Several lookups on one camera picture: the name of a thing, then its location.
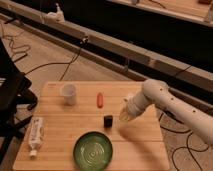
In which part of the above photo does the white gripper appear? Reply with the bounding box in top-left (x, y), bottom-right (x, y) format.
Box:
top-left (119, 94), bottom-right (134, 122)

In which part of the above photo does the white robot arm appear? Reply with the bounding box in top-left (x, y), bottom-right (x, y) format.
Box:
top-left (120, 79), bottom-right (213, 147)

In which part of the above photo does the small black eraser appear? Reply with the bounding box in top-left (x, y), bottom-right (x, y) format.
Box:
top-left (104, 115), bottom-right (113, 128)

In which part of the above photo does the orange carrot toy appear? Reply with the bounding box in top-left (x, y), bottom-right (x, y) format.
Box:
top-left (97, 93), bottom-right (103, 108)

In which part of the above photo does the green glass plate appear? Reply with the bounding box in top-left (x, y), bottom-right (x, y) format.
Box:
top-left (73, 131), bottom-right (113, 171)

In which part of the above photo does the translucent plastic cup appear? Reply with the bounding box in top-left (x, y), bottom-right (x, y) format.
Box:
top-left (60, 84), bottom-right (77, 106)

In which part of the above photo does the white toothpaste tube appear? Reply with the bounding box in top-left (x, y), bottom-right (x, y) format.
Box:
top-left (28, 117), bottom-right (44, 158)

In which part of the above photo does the black office chair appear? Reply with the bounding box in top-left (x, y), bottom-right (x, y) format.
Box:
top-left (0, 38), bottom-right (38, 164)

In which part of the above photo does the black floor cable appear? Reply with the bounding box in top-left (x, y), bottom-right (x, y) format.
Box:
top-left (24, 38), bottom-right (89, 82)

